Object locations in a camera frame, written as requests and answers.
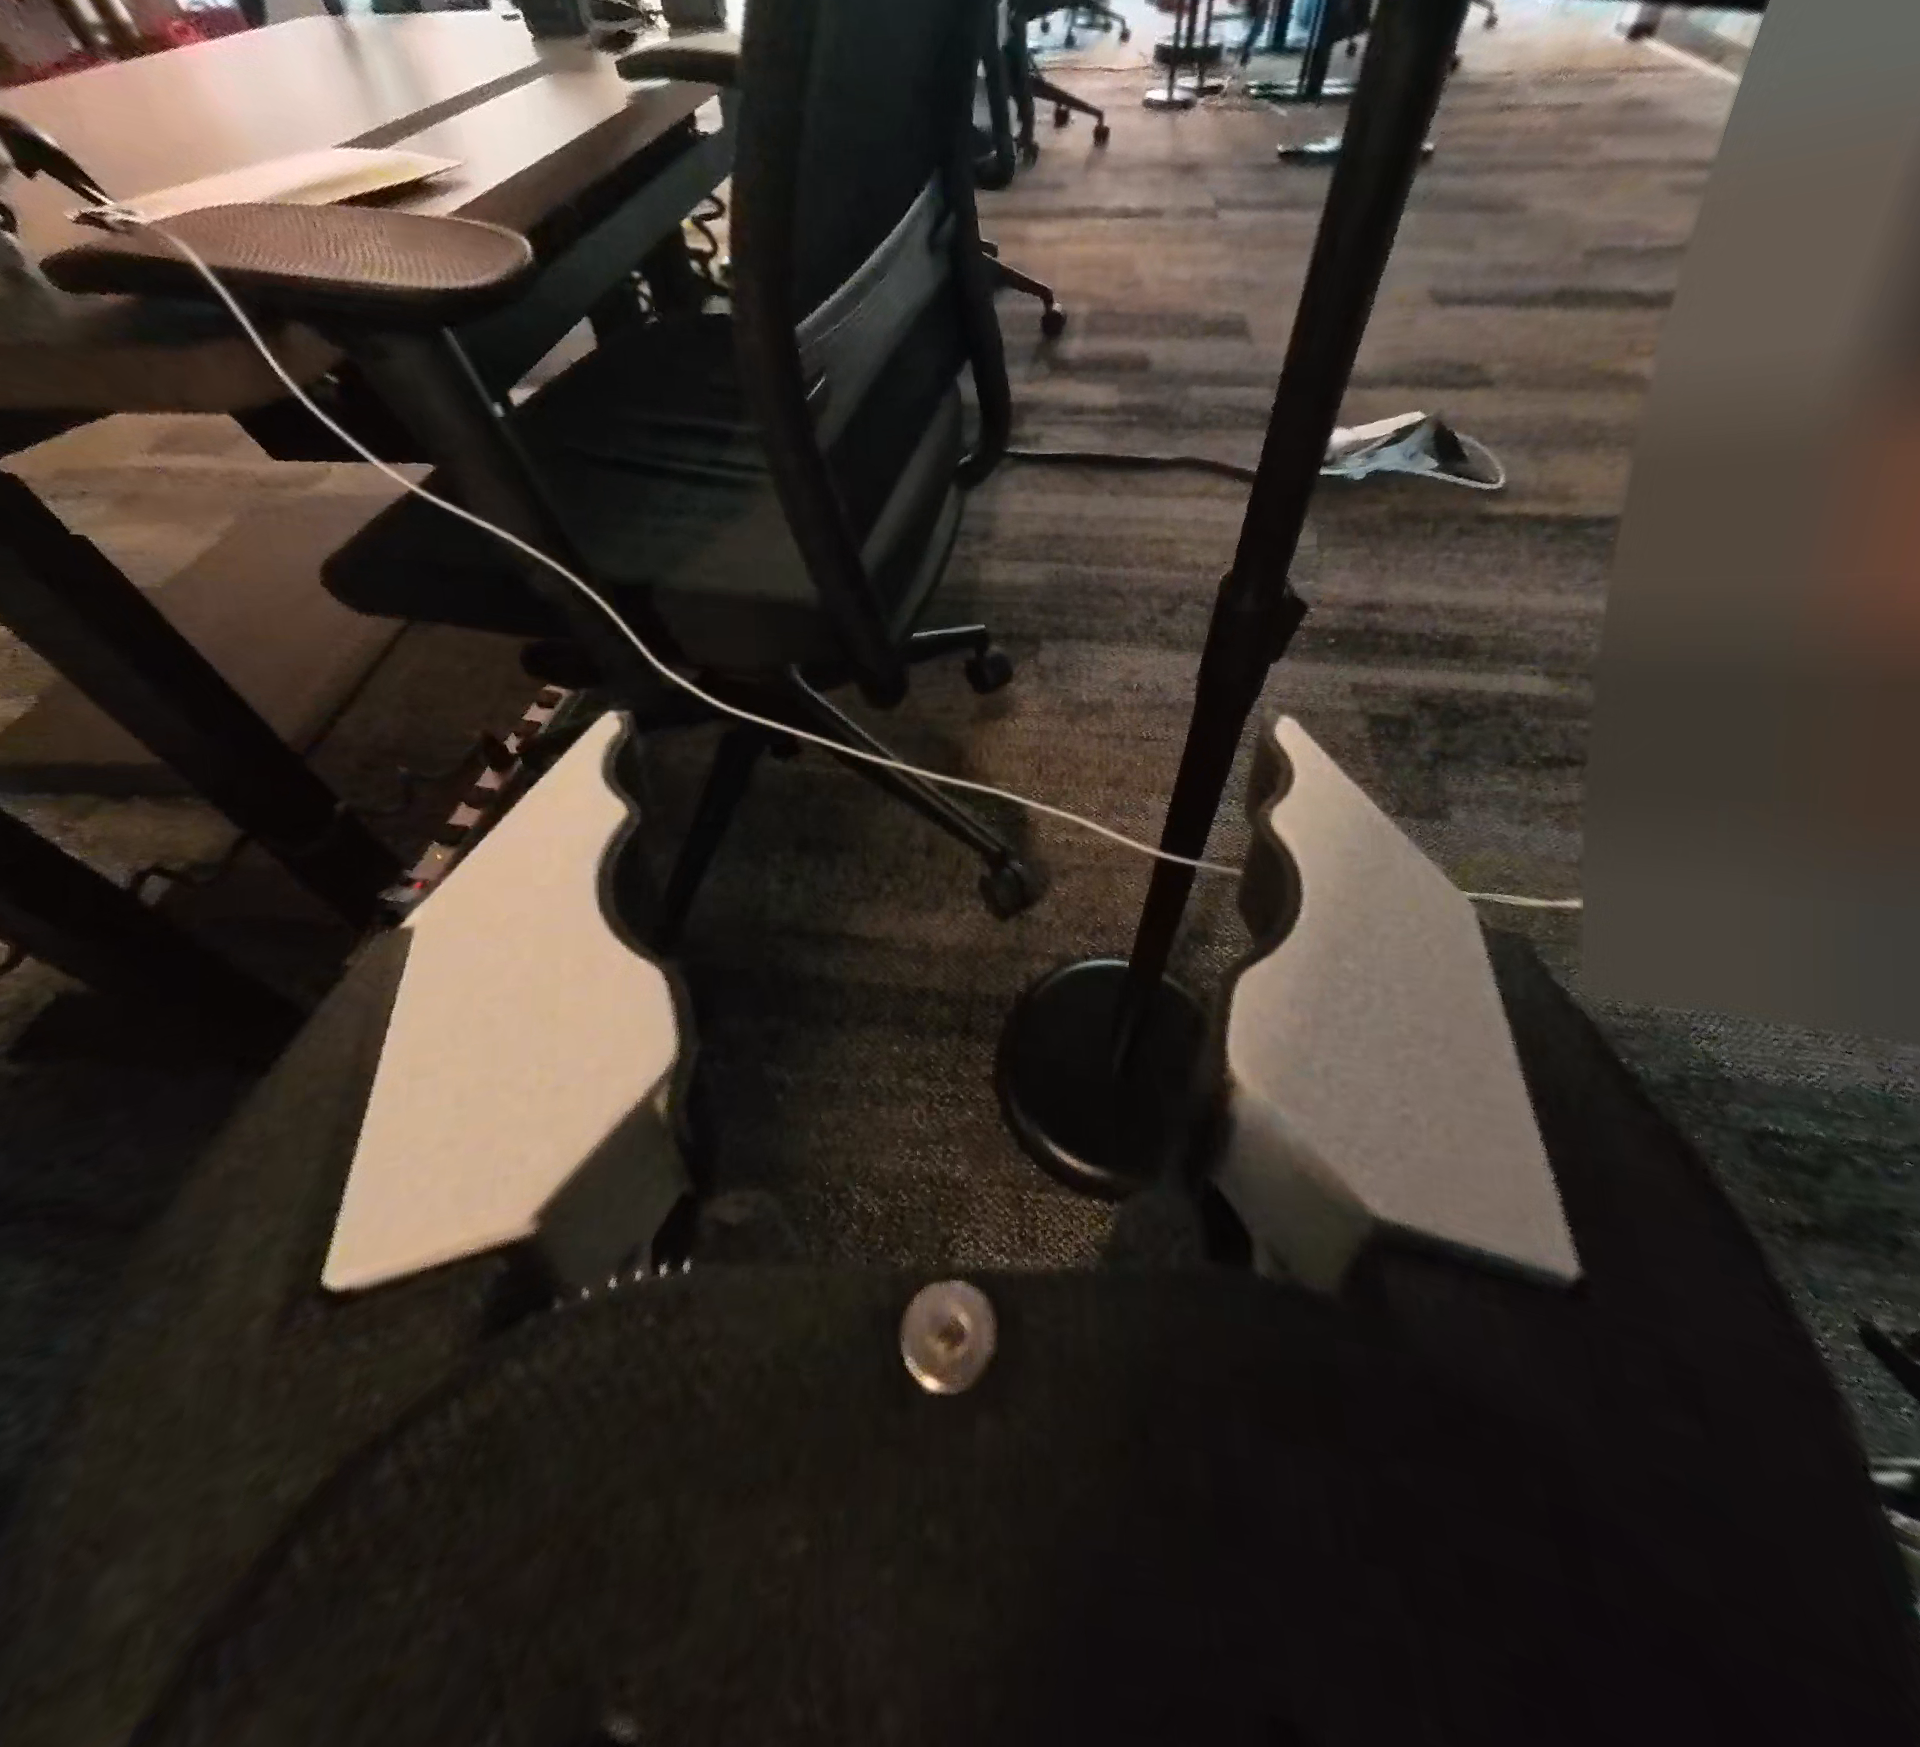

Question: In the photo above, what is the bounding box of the white cable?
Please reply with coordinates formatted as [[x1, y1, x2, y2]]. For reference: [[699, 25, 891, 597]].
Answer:
[[77, 205, 1585, 912]]

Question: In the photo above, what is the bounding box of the black round base stand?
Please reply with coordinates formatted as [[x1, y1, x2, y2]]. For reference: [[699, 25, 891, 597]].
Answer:
[[996, 0, 1479, 1197]]

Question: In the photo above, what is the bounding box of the pale envelope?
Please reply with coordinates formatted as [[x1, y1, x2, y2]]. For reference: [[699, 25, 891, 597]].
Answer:
[[119, 146, 467, 211]]

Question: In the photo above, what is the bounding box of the black floor cable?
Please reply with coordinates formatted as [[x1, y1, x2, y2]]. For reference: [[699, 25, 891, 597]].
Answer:
[[1005, 446, 1261, 484]]

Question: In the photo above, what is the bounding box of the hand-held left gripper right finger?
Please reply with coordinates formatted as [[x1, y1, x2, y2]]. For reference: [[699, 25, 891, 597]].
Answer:
[[1214, 715, 1585, 1293]]

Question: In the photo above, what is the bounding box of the power strip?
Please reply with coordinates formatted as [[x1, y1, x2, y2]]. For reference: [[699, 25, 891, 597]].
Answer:
[[381, 682, 594, 912]]

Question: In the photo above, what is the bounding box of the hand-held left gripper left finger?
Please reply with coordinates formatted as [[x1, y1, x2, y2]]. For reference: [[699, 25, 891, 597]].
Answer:
[[319, 712, 695, 1295]]

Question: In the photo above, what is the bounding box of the white floor litter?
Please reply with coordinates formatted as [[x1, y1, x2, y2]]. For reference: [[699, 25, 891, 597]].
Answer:
[[1321, 412, 1509, 493]]

